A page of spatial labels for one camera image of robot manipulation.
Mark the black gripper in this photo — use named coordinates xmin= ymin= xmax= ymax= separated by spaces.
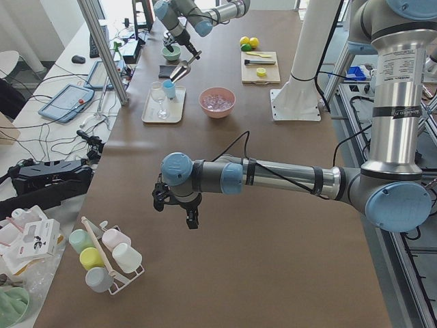
xmin=163 ymin=32 xmax=201 ymax=56
xmin=152 ymin=174 xmax=202 ymax=230

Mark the metal ice scoop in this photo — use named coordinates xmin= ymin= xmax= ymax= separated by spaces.
xmin=169 ymin=53 xmax=200 ymax=83

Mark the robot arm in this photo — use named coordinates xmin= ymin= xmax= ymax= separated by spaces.
xmin=152 ymin=1 xmax=436 ymax=232
xmin=154 ymin=0 xmax=251 ymax=59

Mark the blue plastic cup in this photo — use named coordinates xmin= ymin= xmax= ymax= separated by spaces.
xmin=162 ymin=79 xmax=176 ymax=100

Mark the white plastic cup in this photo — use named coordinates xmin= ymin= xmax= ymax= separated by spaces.
xmin=112 ymin=243 xmax=143 ymax=273

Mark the pink plastic cup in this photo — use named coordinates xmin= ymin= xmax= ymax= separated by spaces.
xmin=102 ymin=228 xmax=131 ymax=251

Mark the yellow plastic cup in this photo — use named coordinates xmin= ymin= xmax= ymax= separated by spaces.
xmin=79 ymin=247 xmax=104 ymax=271

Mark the grey plastic cup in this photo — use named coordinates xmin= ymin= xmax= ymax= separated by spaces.
xmin=85 ymin=267 xmax=114 ymax=292

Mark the green plastic cup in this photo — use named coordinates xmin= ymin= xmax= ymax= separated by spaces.
xmin=68 ymin=229 xmax=94 ymax=254

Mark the green bowl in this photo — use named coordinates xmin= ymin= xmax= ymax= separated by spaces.
xmin=161 ymin=45 xmax=181 ymax=62

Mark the grey folded cloth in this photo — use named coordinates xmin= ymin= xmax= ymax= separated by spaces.
xmin=158 ymin=65 xmax=177 ymax=79

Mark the clear wine glass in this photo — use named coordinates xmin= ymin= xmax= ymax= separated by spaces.
xmin=150 ymin=81 xmax=169 ymax=120

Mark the yellow lemon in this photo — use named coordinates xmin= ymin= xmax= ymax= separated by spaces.
xmin=249 ymin=37 xmax=259 ymax=49
xmin=240 ymin=36 xmax=250 ymax=45

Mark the green lime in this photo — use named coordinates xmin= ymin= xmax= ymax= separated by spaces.
xmin=240 ymin=44 xmax=252 ymax=52

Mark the yellow plastic knife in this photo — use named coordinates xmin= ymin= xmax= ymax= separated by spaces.
xmin=246 ymin=51 xmax=272 ymax=58

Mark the metal muddler bar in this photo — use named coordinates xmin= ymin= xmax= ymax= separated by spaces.
xmin=244 ymin=59 xmax=276 ymax=66

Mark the cream serving tray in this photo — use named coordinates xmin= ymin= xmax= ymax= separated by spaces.
xmin=141 ymin=85 xmax=186 ymax=124

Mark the pink bowl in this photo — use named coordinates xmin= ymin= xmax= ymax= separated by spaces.
xmin=199 ymin=87 xmax=236 ymax=119

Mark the bamboo cutting board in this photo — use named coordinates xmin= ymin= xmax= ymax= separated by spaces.
xmin=241 ymin=51 xmax=281 ymax=85

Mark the half lemon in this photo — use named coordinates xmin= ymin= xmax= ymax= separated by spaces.
xmin=256 ymin=68 xmax=266 ymax=77

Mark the blue teach pendant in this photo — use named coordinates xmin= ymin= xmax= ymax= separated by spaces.
xmin=84 ymin=61 xmax=113 ymax=91
xmin=38 ymin=84 xmax=95 ymax=124

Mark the white wire cup rack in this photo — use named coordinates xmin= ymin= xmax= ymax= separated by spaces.
xmin=81 ymin=216 xmax=145 ymax=296

